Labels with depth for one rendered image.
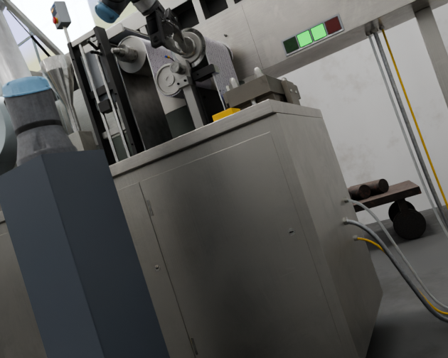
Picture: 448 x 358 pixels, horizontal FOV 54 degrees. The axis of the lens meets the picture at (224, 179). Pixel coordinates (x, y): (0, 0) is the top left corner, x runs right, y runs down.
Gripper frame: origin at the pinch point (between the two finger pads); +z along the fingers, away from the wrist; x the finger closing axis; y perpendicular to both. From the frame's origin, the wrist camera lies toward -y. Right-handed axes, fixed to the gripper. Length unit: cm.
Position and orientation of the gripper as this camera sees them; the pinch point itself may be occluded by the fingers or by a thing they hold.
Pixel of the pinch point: (181, 52)
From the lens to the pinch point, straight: 169.4
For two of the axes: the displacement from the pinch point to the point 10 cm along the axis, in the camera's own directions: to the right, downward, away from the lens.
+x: -8.6, 3.0, 4.2
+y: 0.2, -7.9, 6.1
